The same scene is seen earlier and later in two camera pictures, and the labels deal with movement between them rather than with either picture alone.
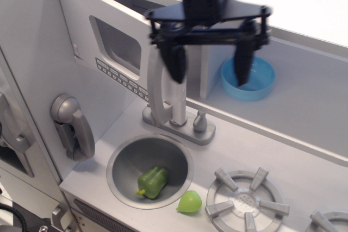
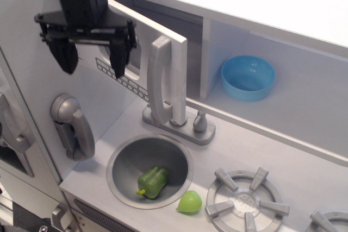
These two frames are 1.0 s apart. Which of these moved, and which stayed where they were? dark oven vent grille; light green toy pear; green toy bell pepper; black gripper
Moved: black gripper
Stayed: dark oven vent grille; green toy bell pepper; light green toy pear
